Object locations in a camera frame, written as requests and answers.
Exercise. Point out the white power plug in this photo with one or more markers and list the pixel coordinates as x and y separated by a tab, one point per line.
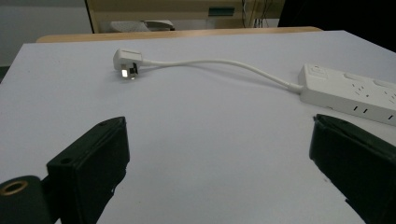
126	58

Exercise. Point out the grey white device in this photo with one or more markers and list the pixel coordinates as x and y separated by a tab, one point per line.
140	25

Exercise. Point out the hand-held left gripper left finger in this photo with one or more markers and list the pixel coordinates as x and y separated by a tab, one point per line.
90	165

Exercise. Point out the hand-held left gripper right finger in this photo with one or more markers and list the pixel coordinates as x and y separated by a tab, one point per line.
358	161

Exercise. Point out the white power strip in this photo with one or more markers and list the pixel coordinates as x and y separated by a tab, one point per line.
339	90

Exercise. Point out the light wooden table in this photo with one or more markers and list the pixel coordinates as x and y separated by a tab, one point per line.
174	34

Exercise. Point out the beige cabinet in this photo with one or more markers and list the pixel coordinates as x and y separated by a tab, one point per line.
186	11

